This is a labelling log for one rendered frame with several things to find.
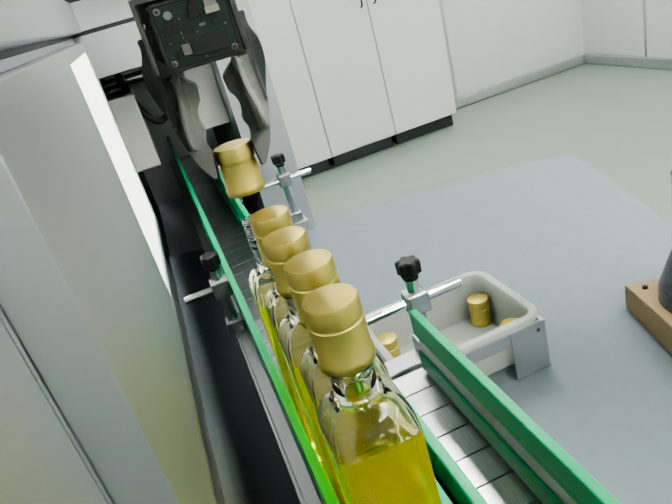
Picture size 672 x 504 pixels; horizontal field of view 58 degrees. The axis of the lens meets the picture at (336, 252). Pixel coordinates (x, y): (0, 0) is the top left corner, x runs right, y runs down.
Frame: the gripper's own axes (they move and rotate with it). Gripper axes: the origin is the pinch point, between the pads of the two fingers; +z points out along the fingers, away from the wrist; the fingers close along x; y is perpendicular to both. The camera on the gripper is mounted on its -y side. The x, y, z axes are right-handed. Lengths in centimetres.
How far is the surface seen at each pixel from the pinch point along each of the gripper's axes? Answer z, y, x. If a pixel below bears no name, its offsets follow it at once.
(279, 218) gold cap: 4.4, 7.2, 1.7
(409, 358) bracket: 31.8, -6.8, 12.0
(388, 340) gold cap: 38.8, -22.5, 12.7
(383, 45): 44, -379, 123
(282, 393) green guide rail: 23.8, 2.3, -3.2
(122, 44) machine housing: -9, -89, -15
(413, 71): 68, -381, 141
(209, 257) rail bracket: 19.2, -28.1, -8.0
